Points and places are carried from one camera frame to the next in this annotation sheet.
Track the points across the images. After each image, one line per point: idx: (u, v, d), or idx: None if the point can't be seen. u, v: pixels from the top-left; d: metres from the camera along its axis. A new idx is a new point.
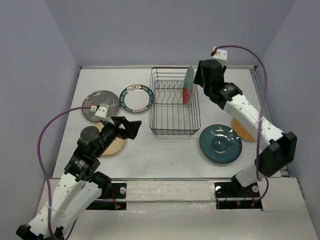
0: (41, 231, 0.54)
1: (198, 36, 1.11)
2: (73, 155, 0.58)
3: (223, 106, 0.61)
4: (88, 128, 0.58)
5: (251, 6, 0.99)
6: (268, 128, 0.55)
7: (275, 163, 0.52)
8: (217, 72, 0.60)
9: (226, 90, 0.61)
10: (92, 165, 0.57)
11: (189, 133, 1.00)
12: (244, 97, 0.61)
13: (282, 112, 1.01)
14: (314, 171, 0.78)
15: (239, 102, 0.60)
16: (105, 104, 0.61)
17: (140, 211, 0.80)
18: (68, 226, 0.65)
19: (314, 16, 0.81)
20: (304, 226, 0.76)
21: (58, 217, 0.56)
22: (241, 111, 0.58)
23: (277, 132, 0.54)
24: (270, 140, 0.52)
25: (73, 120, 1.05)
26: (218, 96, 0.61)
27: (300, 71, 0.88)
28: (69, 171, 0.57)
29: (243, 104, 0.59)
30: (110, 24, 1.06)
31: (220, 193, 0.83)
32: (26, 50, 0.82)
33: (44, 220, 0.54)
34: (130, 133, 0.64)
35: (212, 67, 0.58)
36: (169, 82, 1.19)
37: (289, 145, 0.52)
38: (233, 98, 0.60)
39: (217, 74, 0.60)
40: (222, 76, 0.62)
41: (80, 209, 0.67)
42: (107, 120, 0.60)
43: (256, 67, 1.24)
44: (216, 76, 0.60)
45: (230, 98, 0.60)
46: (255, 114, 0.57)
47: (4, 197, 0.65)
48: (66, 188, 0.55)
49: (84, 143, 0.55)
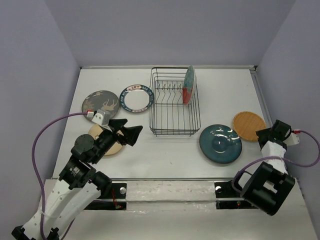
0: (33, 235, 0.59)
1: (198, 36, 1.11)
2: (69, 162, 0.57)
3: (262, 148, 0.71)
4: (84, 136, 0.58)
5: (251, 6, 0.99)
6: (277, 162, 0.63)
7: (258, 183, 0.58)
8: (280, 129, 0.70)
9: (274, 140, 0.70)
10: (87, 173, 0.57)
11: (189, 133, 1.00)
12: (283, 149, 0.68)
13: (282, 112, 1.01)
14: (314, 172, 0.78)
15: (275, 146, 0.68)
16: (101, 110, 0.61)
17: (140, 211, 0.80)
18: (63, 227, 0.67)
19: (314, 16, 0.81)
20: (305, 227, 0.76)
21: (51, 221, 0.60)
22: (269, 147, 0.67)
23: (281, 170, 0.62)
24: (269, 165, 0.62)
25: (74, 121, 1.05)
26: (264, 140, 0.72)
27: (301, 71, 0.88)
28: (63, 178, 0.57)
29: (278, 149, 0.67)
30: (110, 23, 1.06)
31: (220, 193, 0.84)
32: (26, 50, 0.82)
33: (37, 225, 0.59)
34: (128, 139, 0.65)
35: (278, 122, 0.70)
36: (169, 82, 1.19)
37: (283, 183, 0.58)
38: (275, 144, 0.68)
39: (279, 130, 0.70)
40: (282, 135, 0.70)
41: (77, 210, 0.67)
42: (104, 126, 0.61)
43: (255, 67, 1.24)
44: (277, 132, 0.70)
45: (272, 143, 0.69)
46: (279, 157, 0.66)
47: (4, 197, 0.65)
48: (59, 195, 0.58)
49: (77, 152, 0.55)
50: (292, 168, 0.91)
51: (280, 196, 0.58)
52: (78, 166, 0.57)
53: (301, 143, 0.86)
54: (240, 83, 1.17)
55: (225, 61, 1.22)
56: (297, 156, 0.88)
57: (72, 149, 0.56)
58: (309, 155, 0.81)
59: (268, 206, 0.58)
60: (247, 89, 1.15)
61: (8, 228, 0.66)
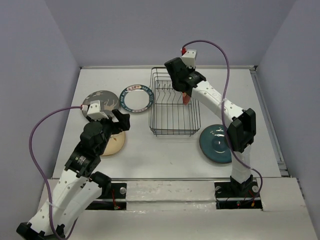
0: (41, 228, 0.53)
1: (198, 36, 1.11)
2: (74, 152, 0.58)
3: (191, 94, 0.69)
4: (91, 124, 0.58)
5: (250, 7, 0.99)
6: (229, 107, 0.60)
7: (242, 137, 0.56)
8: (178, 66, 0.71)
9: (191, 77, 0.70)
10: (92, 161, 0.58)
11: (189, 133, 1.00)
12: (207, 83, 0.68)
13: (282, 111, 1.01)
14: (313, 171, 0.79)
15: (203, 87, 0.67)
16: (95, 101, 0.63)
17: (140, 211, 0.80)
18: (68, 225, 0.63)
19: (312, 17, 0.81)
20: (305, 227, 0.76)
21: (59, 214, 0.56)
22: (205, 95, 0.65)
23: (238, 110, 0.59)
24: (233, 118, 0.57)
25: (74, 121, 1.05)
26: (185, 85, 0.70)
27: (300, 71, 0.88)
28: (69, 167, 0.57)
29: (207, 89, 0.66)
30: (110, 24, 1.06)
31: (220, 193, 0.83)
32: (26, 49, 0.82)
33: (46, 217, 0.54)
34: (124, 123, 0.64)
35: (173, 62, 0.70)
36: (169, 82, 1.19)
37: (250, 121, 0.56)
38: (198, 84, 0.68)
39: (178, 68, 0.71)
40: (185, 68, 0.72)
41: (81, 208, 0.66)
42: (102, 115, 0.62)
43: (256, 67, 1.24)
44: (178, 69, 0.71)
45: (195, 85, 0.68)
46: (218, 96, 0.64)
47: (5, 196, 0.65)
48: (67, 185, 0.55)
49: (86, 137, 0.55)
50: (292, 168, 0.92)
51: (254, 125, 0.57)
52: (84, 155, 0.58)
53: (301, 143, 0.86)
54: (241, 83, 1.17)
55: (225, 61, 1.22)
56: (298, 156, 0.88)
57: (80, 136, 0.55)
58: (309, 155, 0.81)
59: (251, 138, 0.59)
60: (247, 89, 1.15)
61: (8, 228, 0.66)
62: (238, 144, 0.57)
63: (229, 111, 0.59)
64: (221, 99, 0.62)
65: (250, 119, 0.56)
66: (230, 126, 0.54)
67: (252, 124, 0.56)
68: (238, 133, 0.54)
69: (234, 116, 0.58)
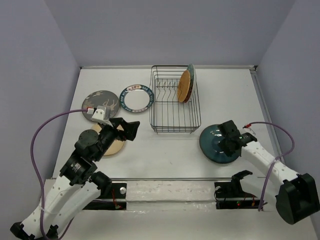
0: (32, 232, 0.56)
1: (199, 36, 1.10)
2: (70, 158, 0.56)
3: (241, 153, 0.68)
4: (88, 131, 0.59)
5: (251, 7, 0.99)
6: (281, 169, 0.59)
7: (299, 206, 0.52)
8: (231, 127, 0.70)
9: (242, 137, 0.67)
10: (88, 169, 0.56)
11: (189, 130, 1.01)
12: (258, 143, 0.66)
13: (282, 111, 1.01)
14: (313, 171, 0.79)
15: (253, 146, 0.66)
16: (102, 107, 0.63)
17: (140, 211, 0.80)
18: (62, 226, 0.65)
19: (313, 17, 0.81)
20: (305, 227, 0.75)
21: (51, 218, 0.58)
22: (254, 155, 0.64)
23: (291, 174, 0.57)
24: (285, 180, 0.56)
25: (74, 121, 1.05)
26: (235, 144, 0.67)
27: (300, 70, 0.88)
28: (64, 173, 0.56)
29: (257, 148, 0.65)
30: (109, 24, 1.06)
31: (220, 193, 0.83)
32: (26, 50, 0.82)
33: (37, 221, 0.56)
34: (129, 134, 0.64)
35: (224, 123, 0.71)
36: (169, 79, 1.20)
37: (307, 188, 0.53)
38: (248, 144, 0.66)
39: (231, 128, 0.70)
40: (237, 129, 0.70)
41: (77, 210, 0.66)
42: (105, 122, 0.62)
43: (256, 67, 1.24)
44: (230, 129, 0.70)
45: (245, 144, 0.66)
46: (268, 157, 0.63)
47: (4, 197, 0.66)
48: (60, 191, 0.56)
49: (81, 146, 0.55)
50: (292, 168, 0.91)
51: (315, 195, 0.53)
52: (79, 162, 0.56)
53: (300, 143, 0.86)
54: (241, 82, 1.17)
55: (225, 61, 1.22)
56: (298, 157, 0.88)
57: (76, 143, 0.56)
58: (309, 155, 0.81)
59: (312, 210, 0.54)
60: (247, 89, 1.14)
61: (8, 228, 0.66)
62: (294, 215, 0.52)
63: (280, 173, 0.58)
64: (272, 160, 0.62)
65: (308, 186, 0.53)
66: (282, 190, 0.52)
67: (311, 194, 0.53)
68: (291, 198, 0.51)
69: (285, 178, 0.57)
